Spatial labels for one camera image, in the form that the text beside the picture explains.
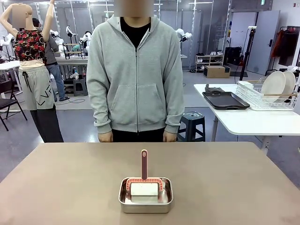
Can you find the grey workbench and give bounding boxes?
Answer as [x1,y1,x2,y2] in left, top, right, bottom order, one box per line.
[55,56,90,79]

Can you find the grey plastic stool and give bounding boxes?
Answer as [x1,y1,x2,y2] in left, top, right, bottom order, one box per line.
[177,111,206,143]

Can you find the cardboard box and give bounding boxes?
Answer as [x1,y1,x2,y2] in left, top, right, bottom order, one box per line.
[203,65,231,79]

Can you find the white shoe rack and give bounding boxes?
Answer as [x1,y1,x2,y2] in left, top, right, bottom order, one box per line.
[195,51,225,71]

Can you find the large white table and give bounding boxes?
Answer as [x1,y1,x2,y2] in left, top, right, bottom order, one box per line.
[193,83,300,155]

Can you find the black wire shelf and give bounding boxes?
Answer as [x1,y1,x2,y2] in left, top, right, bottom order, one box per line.
[63,43,86,59]

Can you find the black light stand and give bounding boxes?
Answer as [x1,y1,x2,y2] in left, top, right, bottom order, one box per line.
[234,26,257,77]

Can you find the grey printed shorts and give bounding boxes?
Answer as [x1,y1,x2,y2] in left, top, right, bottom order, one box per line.
[18,67,57,111]

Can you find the black step stool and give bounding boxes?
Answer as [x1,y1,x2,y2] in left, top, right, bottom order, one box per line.
[73,78,89,97]

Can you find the rust orange garment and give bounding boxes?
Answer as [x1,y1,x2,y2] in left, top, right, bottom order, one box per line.
[271,29,285,58]

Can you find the beige mannequin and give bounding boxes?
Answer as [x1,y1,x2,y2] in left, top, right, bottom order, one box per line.
[0,0,58,71]

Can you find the black equipment case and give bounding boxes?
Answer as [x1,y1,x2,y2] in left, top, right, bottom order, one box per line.
[224,46,242,66]

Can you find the dark grey cloth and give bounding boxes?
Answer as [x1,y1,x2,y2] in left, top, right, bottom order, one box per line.
[205,83,225,93]

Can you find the black folding chair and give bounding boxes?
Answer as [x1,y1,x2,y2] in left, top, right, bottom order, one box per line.
[0,92,28,132]

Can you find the person in grey hoodie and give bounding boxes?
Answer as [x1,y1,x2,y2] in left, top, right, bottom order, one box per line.
[86,0,185,143]

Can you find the red floral crop top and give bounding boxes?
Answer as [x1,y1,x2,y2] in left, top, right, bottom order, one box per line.
[14,29,46,62]

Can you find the black hanging garment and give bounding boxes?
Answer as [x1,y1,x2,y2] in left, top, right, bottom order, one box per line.
[278,30,300,66]

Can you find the person's left forearm grey sleeve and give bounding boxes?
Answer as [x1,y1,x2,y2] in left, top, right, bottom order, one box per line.
[164,77,185,134]

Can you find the small white table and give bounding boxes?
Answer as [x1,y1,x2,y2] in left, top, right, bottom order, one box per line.
[0,60,22,99]

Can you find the black clothes rack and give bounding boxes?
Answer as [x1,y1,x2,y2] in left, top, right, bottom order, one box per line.
[271,25,300,71]

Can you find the pink spatula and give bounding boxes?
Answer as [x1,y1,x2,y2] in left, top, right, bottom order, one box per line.
[125,149,164,204]

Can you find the person's left hand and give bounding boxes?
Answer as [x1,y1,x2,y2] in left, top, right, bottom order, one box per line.
[163,131,177,143]

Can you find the round white plate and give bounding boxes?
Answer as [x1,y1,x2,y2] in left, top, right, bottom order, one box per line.
[282,71,296,99]
[261,71,286,103]

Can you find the black serving tray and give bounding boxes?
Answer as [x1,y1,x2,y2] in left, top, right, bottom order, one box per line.
[202,90,251,110]

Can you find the person's right hand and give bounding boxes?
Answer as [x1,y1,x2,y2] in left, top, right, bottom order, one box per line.
[97,132,113,143]

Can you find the black trousers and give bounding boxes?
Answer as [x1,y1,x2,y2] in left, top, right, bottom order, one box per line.
[30,109,64,143]

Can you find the white wire dish rack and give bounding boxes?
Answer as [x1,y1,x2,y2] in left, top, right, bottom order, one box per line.
[235,79,298,111]

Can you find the person in jeans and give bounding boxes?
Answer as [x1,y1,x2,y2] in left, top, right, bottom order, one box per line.
[32,18,68,102]

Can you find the rectangular stainless steel container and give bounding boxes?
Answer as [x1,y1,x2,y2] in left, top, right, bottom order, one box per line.
[118,177,174,214]

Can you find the person's right forearm grey sleeve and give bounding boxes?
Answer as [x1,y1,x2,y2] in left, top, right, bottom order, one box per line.
[92,77,113,135]

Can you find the black floor cable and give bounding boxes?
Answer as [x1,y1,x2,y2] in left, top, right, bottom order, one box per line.
[62,97,88,104]

